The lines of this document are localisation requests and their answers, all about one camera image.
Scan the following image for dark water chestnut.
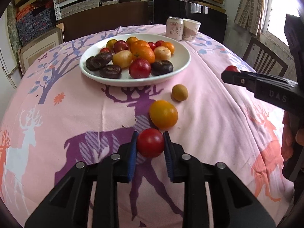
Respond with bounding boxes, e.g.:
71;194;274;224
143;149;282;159
99;64;122;79
150;60;174;76
92;52;113;68
85;56;98;71

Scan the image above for red cherry tomato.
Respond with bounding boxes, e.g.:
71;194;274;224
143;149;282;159
99;47;111;53
148;42;156;51
137;128;164;158
155;40;164;47
225;65;241;73

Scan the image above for dark red plum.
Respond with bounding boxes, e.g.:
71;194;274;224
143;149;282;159
113;40;129;54

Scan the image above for person's right hand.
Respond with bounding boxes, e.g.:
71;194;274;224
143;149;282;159
281;111;304;161

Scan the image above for dark wooden chair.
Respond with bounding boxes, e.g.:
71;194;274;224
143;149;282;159
242;37;288;77

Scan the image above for patterned window curtain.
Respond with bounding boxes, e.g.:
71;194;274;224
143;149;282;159
234;0;268;36

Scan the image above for brown longan fruit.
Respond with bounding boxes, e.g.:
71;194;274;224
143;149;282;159
172;84;189;101

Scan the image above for white round plate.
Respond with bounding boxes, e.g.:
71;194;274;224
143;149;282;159
79;33;191;87

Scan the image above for pink printed tablecloth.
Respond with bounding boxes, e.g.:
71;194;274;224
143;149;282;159
1;25;294;225

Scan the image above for white paper cup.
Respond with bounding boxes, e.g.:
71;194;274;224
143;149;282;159
182;19;201;42

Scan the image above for small orange fruit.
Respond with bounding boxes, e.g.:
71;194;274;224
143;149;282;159
126;36;138;47
161;42;175;55

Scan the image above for orange yellow tomato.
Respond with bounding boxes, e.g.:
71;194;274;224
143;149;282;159
149;100;178;130

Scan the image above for pink beverage can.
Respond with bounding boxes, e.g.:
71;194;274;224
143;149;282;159
165;17;183;41

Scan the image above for striped pepino melon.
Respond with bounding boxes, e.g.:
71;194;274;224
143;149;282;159
154;46;172;61

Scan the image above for large orange tangerine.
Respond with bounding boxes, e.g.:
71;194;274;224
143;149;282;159
131;47;155;63

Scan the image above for yellow pepino melon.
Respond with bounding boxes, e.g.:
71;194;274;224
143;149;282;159
112;50;133;68

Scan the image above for small orange kumquat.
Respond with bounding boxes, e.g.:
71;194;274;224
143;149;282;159
106;39;117;51

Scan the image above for framed picture leaning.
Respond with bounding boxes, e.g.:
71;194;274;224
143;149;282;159
18;23;64;76

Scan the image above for dark wooden board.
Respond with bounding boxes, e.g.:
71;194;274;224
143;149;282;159
57;2;149;41

